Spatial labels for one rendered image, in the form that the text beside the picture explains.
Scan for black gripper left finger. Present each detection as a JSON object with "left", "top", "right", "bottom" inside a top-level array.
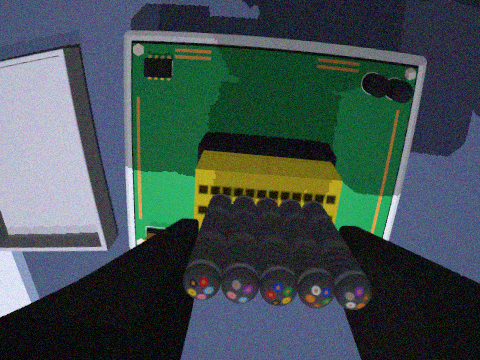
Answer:
[{"left": 0, "top": 217, "right": 199, "bottom": 360}]

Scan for yellow power plug with cables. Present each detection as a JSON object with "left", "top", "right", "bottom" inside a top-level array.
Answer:
[{"left": 183, "top": 151, "right": 372, "bottom": 311}]

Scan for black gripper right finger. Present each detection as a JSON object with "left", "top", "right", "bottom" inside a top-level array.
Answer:
[{"left": 337, "top": 225, "right": 480, "bottom": 360}]

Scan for grey tray floor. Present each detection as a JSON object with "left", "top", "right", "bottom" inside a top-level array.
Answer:
[{"left": 0, "top": 56, "right": 99, "bottom": 237}]

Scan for green circuit board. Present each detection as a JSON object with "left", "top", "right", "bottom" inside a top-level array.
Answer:
[{"left": 132, "top": 43, "right": 417, "bottom": 245}]

